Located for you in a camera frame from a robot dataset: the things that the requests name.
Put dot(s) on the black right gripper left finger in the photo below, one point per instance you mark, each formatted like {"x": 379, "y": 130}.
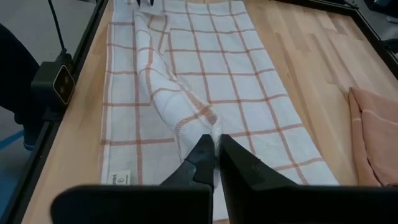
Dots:
{"x": 192, "y": 174}

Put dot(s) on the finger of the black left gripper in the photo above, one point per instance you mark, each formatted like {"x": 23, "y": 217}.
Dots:
{"x": 139, "y": 2}
{"x": 151, "y": 2}

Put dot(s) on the white towel with red checks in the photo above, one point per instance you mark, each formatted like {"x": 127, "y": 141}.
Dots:
{"x": 217, "y": 77}

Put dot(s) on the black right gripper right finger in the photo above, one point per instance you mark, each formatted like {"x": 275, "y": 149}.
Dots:
{"x": 280, "y": 199}

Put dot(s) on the person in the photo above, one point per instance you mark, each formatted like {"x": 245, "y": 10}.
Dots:
{"x": 15, "y": 81}

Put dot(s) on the black table-level camera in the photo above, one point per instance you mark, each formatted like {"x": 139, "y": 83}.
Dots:
{"x": 56, "y": 84}

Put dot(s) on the pink towel with white lines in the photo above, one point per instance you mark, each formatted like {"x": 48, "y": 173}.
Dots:
{"x": 376, "y": 140}

